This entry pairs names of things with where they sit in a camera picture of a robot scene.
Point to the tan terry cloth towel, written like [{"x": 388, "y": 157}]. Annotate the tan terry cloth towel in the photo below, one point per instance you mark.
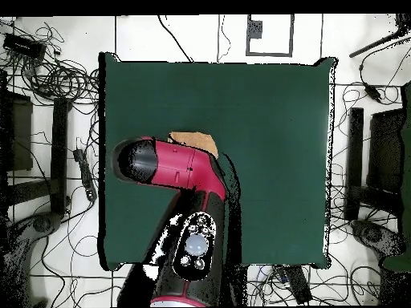
[{"x": 196, "y": 139}]

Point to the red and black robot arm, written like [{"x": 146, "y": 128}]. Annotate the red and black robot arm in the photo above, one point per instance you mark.
[{"x": 179, "y": 166}]

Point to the black flat panel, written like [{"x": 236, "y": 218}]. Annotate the black flat panel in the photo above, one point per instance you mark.
[
  {"x": 19, "y": 134},
  {"x": 385, "y": 150}
]

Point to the dark green table cloth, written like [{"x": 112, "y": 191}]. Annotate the dark green table cloth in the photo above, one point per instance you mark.
[{"x": 273, "y": 128}]

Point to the black power strip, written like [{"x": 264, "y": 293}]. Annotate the black power strip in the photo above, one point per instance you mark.
[
  {"x": 86, "y": 175},
  {"x": 298, "y": 285}
]

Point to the black stand bar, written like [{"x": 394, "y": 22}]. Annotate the black stand bar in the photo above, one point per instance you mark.
[
  {"x": 355, "y": 154},
  {"x": 59, "y": 154}
]

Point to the dark grey square plate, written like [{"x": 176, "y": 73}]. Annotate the dark grey square plate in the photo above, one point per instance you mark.
[{"x": 256, "y": 29}]

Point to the grey swivel chair base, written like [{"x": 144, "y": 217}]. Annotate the grey swivel chair base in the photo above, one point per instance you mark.
[
  {"x": 41, "y": 223},
  {"x": 372, "y": 234}
]

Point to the black power adapter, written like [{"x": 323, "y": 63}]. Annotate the black power adapter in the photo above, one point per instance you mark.
[{"x": 372, "y": 92}]

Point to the black tripod leg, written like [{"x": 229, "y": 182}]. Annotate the black tripod leg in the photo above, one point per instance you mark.
[{"x": 375, "y": 43}]

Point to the black box device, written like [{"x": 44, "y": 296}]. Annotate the black box device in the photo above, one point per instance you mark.
[{"x": 24, "y": 46}]

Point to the grey square floor frame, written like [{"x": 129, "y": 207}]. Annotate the grey square floor frame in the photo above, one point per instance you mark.
[{"x": 248, "y": 45}]

